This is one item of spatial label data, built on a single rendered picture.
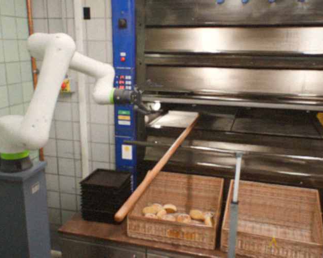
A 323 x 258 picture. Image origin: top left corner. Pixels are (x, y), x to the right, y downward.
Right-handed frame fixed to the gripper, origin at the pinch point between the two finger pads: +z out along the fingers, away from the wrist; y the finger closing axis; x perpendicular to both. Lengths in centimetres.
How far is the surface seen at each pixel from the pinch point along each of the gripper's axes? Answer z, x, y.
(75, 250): -58, -1, 103
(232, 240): 43, 5, 75
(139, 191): 8, 57, 29
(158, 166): 7.2, 28.2, 28.1
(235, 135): 38, -55, 32
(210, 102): 21.8, -40.3, 7.5
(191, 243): 18, -6, 88
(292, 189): 76, -51, 65
